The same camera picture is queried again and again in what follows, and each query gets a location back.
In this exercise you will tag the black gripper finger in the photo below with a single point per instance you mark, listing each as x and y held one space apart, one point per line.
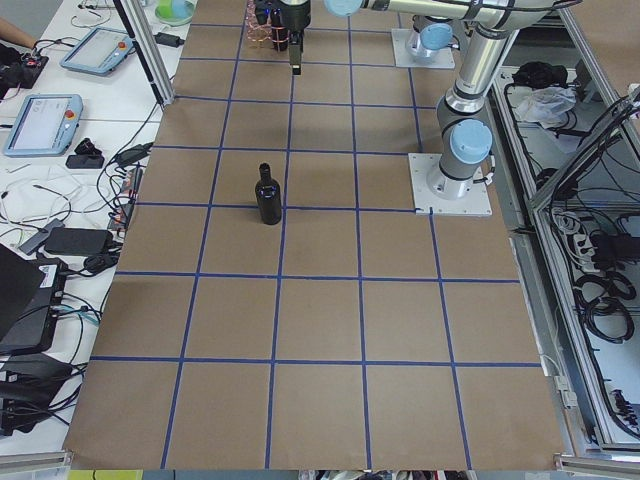
295 49

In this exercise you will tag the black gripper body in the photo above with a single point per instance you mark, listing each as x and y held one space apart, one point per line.
296 15

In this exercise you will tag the dark bottle in basket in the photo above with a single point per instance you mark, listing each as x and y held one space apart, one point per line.
279 33

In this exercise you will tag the green plastic bowl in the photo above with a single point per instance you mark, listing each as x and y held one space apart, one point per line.
174 12

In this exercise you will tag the black power adapter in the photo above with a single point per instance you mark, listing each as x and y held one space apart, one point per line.
167 39

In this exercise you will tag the upper blue teach pendant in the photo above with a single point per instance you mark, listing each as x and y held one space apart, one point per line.
99 52

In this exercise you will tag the blue teach pendant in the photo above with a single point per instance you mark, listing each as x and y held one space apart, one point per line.
99 52
44 126

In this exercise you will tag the black phone stand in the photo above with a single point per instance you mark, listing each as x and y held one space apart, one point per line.
86 156

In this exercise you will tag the black cloth bundle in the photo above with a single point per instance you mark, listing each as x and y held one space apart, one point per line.
540 75

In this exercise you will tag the black power strip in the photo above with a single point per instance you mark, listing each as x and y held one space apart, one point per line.
125 201

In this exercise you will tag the white crumpled cloth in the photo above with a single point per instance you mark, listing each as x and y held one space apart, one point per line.
549 106

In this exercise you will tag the lower blue teach pendant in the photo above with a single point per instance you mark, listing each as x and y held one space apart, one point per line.
44 126

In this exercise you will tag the black hard drive box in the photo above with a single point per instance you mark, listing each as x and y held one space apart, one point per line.
78 241

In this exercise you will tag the black laptop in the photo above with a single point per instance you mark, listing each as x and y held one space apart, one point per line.
31 291

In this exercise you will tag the copper wire wine basket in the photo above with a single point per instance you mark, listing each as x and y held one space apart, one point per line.
258 23

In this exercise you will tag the aluminium frame post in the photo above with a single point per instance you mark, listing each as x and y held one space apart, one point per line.
137 27

